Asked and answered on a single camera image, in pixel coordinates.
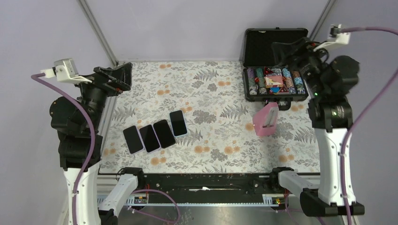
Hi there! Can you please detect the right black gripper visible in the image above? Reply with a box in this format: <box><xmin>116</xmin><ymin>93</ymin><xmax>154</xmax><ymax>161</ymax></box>
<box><xmin>271</xmin><ymin>36</ymin><xmax>331</xmax><ymax>97</ymax></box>

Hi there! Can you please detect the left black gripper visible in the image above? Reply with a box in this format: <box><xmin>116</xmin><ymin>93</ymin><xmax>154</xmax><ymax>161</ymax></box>
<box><xmin>72</xmin><ymin>61</ymin><xmax>134</xmax><ymax>130</ymax></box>

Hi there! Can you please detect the light blue phone case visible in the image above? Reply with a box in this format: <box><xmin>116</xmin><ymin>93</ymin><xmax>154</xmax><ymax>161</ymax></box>
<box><xmin>168</xmin><ymin>109</ymin><xmax>189</xmax><ymax>138</ymax></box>

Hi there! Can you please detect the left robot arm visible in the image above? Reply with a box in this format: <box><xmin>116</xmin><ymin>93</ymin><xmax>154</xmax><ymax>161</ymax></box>
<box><xmin>46</xmin><ymin>59</ymin><xmax>146</xmax><ymax>225</ymax></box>

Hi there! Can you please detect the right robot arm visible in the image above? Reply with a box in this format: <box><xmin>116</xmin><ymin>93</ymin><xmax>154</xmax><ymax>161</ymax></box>
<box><xmin>269</xmin><ymin>37</ymin><xmax>365</xmax><ymax>217</ymax></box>

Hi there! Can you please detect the black poker chip case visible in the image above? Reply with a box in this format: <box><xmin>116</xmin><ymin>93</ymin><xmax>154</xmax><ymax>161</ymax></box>
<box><xmin>242</xmin><ymin>27</ymin><xmax>308</xmax><ymax>111</ymax></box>

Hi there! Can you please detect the phone in lilac case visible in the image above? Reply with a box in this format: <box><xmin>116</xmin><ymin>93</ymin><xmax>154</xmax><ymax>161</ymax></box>
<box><xmin>138</xmin><ymin>125</ymin><xmax>161</xmax><ymax>153</ymax></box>

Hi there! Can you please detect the phone in black case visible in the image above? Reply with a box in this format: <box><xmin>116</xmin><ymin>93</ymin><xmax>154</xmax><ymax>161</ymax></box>
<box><xmin>153</xmin><ymin>120</ymin><xmax>176</xmax><ymax>149</ymax></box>

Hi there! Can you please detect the phone in purple case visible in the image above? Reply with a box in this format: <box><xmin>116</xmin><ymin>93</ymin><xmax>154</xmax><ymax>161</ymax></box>
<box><xmin>123</xmin><ymin>126</ymin><xmax>145</xmax><ymax>154</ymax></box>

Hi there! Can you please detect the playing cards deck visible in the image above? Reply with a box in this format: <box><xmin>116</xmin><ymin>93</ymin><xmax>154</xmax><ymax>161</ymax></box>
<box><xmin>264</xmin><ymin>75</ymin><xmax>284</xmax><ymax>88</ymax></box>

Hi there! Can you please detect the floral tablecloth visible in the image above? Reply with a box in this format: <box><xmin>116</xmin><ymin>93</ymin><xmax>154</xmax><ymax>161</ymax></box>
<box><xmin>100</xmin><ymin>61</ymin><xmax>319</xmax><ymax>173</ymax></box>

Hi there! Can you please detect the pink box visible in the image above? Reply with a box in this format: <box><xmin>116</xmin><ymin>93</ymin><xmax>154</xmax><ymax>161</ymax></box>
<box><xmin>252</xmin><ymin>102</ymin><xmax>279</xmax><ymax>136</ymax></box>

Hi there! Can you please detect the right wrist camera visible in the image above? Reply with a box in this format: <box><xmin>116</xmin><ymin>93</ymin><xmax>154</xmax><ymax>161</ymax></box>
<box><xmin>313</xmin><ymin>24</ymin><xmax>351</xmax><ymax>52</ymax></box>

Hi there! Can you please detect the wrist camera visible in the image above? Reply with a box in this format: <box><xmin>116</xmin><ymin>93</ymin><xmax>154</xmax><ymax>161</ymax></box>
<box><xmin>40</xmin><ymin>58</ymin><xmax>92</xmax><ymax>84</ymax></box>
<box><xmin>313</xmin><ymin>24</ymin><xmax>351</xmax><ymax>52</ymax></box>

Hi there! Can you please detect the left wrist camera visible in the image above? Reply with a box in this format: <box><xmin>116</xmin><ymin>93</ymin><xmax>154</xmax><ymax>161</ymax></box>
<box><xmin>40</xmin><ymin>58</ymin><xmax>92</xmax><ymax>84</ymax></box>

